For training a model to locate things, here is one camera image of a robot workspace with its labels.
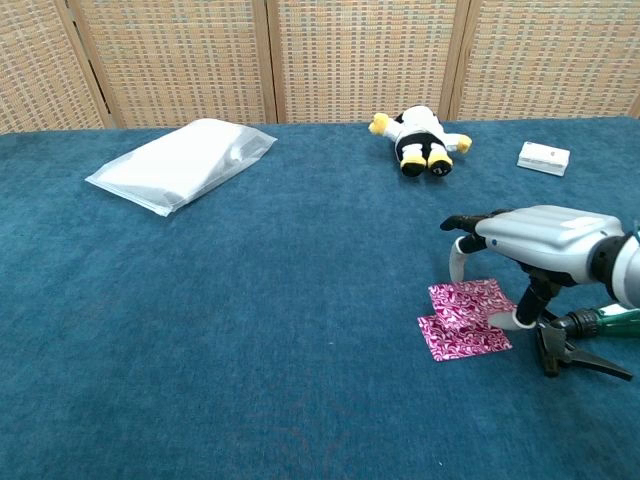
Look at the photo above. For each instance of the green spray bottle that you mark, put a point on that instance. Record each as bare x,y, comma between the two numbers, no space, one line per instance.
582,322

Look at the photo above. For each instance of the woven bamboo screen panel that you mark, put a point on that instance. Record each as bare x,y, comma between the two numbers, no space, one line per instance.
365,60
550,60
175,60
40,65

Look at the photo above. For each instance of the blue felt table mat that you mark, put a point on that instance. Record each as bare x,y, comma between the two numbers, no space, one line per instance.
200,325

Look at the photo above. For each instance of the penguin plush toy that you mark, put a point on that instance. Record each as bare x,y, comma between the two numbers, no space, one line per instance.
420,135

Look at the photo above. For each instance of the white plastic zip bag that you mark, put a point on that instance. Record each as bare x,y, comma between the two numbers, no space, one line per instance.
175,165

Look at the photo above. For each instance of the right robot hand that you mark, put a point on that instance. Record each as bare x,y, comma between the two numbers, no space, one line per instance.
550,240

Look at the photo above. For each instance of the small white box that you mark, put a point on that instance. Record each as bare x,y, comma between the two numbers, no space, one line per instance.
542,157

